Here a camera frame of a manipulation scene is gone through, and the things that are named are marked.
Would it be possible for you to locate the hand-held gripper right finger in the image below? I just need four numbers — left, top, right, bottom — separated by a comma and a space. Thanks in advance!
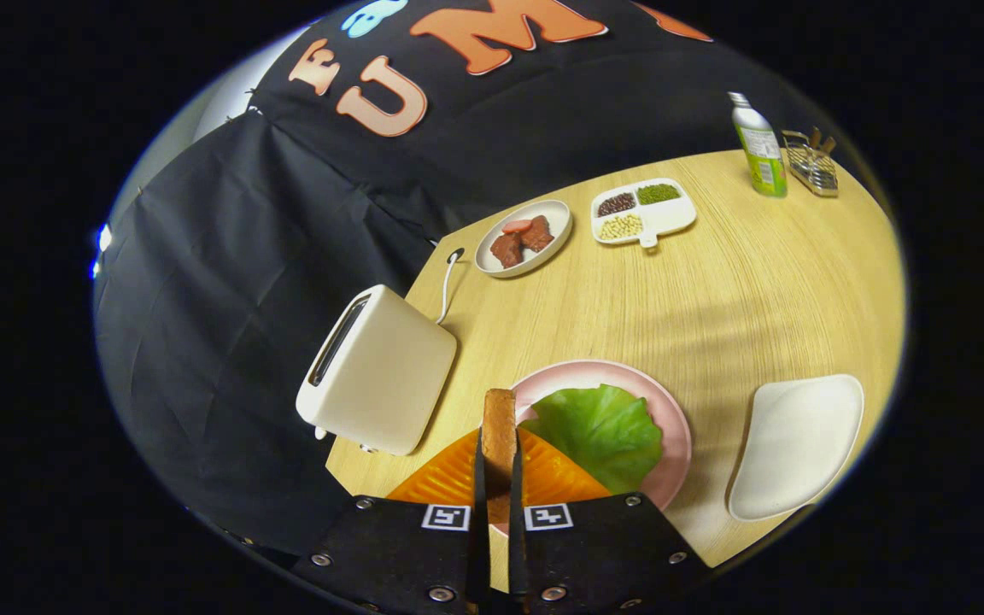
507, 427, 711, 615

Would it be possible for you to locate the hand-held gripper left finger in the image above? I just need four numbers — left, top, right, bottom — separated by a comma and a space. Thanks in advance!
291, 427, 493, 615

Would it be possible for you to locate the toasted bread slice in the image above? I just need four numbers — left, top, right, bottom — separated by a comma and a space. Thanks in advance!
482, 389, 518, 524

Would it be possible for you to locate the green lettuce leaf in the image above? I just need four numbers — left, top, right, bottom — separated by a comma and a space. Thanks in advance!
519, 384, 664, 495

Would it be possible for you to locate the pink plate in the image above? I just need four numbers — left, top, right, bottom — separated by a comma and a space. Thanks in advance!
509, 359, 693, 537

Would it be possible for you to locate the white toaster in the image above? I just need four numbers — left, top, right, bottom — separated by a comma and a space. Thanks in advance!
296, 284, 459, 456

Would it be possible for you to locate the white curved plate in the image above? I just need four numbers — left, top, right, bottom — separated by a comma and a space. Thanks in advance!
727, 373, 865, 523

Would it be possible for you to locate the brown meat piece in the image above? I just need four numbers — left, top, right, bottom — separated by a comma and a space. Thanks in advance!
520, 215, 555, 253
490, 232, 524, 269

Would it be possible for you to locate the yellow soybeans portion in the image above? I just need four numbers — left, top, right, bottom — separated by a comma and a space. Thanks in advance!
598, 214, 644, 241

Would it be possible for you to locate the white round plate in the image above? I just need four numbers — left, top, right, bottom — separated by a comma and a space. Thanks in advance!
474, 199, 574, 279

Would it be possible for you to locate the white divided dish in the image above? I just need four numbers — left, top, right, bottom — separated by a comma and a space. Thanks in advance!
590, 178, 698, 249

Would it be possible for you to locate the black backdrop cloth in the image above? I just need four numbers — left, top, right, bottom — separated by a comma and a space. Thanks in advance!
92, 0, 869, 556

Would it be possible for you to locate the green label metal bottle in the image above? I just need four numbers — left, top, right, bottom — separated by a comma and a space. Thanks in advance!
729, 91, 788, 198

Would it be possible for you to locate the white toaster cable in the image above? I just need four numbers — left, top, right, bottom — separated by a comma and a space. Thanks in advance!
435, 253, 461, 325

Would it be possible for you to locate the metal wire rack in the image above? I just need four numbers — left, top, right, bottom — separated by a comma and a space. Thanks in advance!
781, 126, 840, 198

